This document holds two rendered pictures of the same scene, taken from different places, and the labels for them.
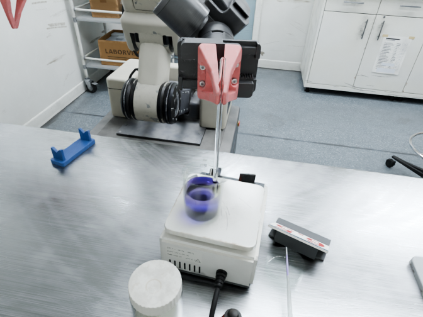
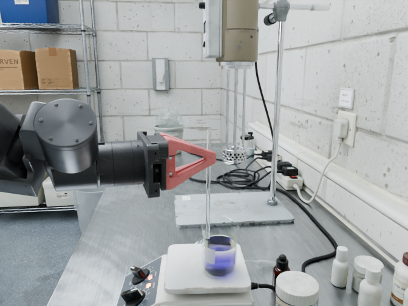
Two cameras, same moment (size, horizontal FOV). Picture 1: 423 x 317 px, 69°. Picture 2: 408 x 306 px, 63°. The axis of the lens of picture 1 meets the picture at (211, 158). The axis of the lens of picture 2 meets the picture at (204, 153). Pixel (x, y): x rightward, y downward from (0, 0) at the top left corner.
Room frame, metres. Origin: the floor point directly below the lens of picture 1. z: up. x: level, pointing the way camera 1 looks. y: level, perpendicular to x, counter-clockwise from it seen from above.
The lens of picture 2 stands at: (0.42, 0.42, 1.12)
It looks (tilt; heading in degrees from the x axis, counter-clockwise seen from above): 14 degrees down; 255
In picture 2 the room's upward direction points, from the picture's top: straight up
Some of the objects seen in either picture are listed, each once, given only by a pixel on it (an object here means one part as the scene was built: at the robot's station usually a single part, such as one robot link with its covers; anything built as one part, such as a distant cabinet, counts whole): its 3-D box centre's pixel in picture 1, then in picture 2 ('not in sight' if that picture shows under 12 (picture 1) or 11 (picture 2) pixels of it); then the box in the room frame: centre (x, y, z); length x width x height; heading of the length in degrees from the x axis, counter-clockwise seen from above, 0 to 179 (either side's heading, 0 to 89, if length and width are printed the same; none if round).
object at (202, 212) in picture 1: (204, 192); (219, 246); (0.29, 0.01, 0.87); 0.06 x 0.05 x 0.08; 67
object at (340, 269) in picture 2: not in sight; (340, 266); (0.06, -0.02, 0.79); 0.03 x 0.03 x 0.07
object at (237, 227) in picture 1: (218, 207); (206, 265); (0.30, -0.01, 0.83); 0.12 x 0.12 x 0.01; 78
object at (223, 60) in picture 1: (217, 141); (207, 198); (0.30, -0.01, 0.94); 0.01 x 0.01 x 0.20
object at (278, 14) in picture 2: not in sight; (274, 13); (0.01, -0.41, 1.26); 0.25 x 0.11 x 0.05; 172
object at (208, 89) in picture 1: (228, 80); (180, 157); (0.34, -0.01, 1.00); 0.09 x 0.07 x 0.07; 3
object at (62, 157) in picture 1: (72, 145); not in sight; (0.53, 0.29, 0.77); 0.10 x 0.03 x 0.04; 160
